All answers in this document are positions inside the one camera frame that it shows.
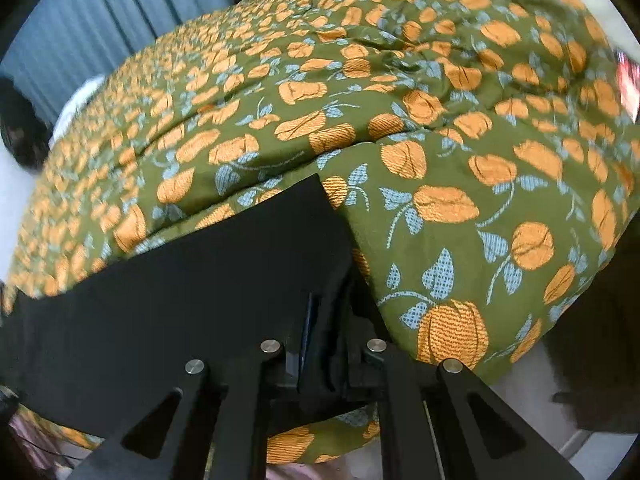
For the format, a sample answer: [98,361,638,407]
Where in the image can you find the black pants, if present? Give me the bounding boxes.
[0,174,386,436]

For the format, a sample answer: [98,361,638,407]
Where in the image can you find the green orange floral quilt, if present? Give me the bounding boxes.
[0,0,636,466]

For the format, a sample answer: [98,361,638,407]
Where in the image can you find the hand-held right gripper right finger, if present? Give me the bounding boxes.
[344,262,587,480]

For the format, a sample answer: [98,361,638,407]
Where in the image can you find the dark hanging clothes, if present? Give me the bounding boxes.
[0,77,53,168]

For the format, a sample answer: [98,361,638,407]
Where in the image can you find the person's pink dotted pajamas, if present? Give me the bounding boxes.
[0,405,101,480]

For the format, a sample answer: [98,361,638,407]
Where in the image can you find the blue curtain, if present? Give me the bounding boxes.
[0,0,261,126]

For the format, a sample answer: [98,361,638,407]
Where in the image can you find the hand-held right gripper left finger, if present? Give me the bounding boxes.
[70,290,316,480]

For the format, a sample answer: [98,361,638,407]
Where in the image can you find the smartphone with lit screen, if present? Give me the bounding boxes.
[614,50,640,123]

